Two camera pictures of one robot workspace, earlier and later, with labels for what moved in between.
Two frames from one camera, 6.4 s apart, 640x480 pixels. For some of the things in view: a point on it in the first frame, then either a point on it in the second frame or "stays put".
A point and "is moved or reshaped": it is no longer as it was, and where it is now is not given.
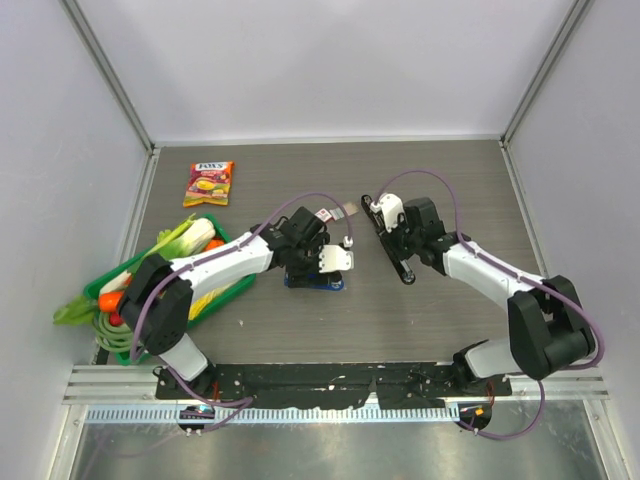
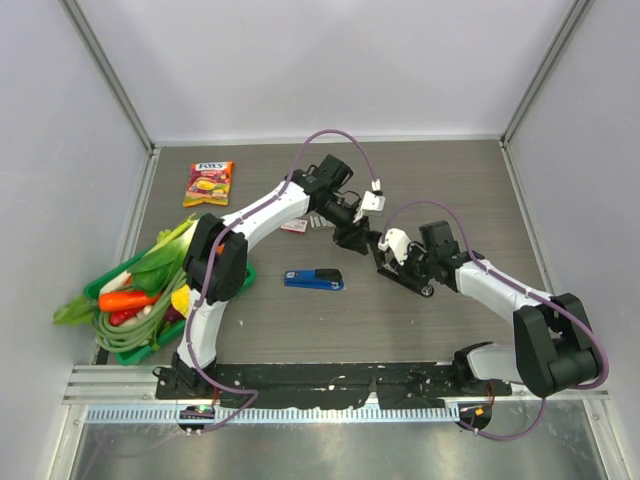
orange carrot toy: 109,301 stays put
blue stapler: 324,281 stays put
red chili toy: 115,320 stays put
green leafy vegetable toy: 81,311 stays put
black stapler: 376,224 is moved or reshaped
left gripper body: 307,259 → 344,233
